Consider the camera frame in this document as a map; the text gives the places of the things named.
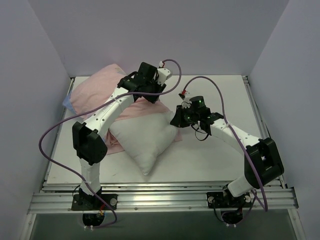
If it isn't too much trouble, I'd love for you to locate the blue printed pillowcase pink inside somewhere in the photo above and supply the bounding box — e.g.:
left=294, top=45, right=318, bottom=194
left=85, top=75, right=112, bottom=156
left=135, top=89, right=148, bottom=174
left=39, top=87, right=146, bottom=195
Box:
left=61, top=63, right=183, bottom=156

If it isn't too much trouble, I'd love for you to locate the white pillow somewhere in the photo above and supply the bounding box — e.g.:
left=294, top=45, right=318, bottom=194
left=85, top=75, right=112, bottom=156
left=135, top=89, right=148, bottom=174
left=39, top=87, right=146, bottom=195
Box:
left=105, top=111, right=182, bottom=176

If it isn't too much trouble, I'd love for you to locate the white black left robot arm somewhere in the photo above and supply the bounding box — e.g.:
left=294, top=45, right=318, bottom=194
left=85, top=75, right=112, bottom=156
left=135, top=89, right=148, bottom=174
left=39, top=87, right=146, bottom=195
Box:
left=72, top=61, right=172, bottom=210

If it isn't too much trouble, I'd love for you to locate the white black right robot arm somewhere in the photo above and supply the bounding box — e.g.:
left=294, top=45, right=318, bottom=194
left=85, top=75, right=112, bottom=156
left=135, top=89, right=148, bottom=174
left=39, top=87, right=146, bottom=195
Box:
left=170, top=93, right=284, bottom=211

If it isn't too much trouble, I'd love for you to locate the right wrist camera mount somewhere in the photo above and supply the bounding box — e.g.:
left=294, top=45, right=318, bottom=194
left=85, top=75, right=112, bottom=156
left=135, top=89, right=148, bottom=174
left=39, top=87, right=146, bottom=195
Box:
left=178, top=90, right=193, bottom=109

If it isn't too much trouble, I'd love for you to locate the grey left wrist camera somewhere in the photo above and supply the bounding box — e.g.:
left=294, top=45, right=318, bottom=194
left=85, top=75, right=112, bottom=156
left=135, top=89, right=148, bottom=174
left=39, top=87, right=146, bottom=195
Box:
left=157, top=61, right=172, bottom=86

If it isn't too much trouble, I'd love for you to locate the aluminium table edge rail right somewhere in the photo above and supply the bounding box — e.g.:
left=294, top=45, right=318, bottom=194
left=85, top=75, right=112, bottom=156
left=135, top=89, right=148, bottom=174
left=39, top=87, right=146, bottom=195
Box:
left=242, top=76, right=288, bottom=189

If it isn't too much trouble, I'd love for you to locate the aluminium table edge rail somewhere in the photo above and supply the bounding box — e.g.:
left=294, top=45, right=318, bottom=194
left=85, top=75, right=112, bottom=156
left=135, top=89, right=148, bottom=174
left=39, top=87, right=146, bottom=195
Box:
left=242, top=76, right=288, bottom=189
left=43, top=77, right=76, bottom=182

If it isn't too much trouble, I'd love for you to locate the aluminium table edge rail left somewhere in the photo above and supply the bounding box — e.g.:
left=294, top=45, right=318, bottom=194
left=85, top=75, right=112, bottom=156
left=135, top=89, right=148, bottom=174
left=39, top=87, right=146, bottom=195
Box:
left=43, top=77, right=76, bottom=182

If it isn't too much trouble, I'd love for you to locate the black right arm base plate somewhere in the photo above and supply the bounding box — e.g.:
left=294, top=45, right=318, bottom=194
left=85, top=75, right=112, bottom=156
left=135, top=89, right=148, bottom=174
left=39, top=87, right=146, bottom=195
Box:
left=206, top=191, right=252, bottom=209

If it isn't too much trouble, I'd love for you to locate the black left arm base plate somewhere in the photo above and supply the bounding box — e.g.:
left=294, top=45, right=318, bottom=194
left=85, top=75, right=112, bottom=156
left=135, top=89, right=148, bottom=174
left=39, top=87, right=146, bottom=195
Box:
left=71, top=193, right=118, bottom=211

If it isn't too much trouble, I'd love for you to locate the aluminium front rail frame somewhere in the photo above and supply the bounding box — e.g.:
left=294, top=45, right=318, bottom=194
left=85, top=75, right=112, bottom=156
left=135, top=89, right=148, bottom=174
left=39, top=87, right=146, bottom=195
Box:
left=28, top=179, right=299, bottom=214

